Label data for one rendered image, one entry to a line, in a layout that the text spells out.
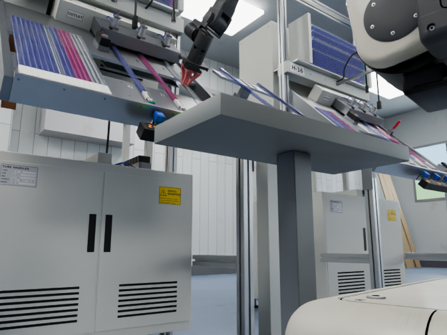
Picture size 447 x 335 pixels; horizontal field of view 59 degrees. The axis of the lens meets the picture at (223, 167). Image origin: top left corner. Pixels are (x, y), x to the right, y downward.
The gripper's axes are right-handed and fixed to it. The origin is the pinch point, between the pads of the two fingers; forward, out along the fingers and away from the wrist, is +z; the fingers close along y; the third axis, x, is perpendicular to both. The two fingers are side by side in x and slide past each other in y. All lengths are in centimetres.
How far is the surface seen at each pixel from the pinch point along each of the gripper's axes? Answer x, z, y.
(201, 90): -0.4, 0.6, -8.1
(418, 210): -203, 185, -686
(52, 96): 32, 1, 49
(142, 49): -22.3, -0.8, 10.8
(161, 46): -22.8, -4.2, 3.3
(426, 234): -162, 209, -687
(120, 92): 22.3, 0.1, 29.9
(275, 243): 50, 31, -32
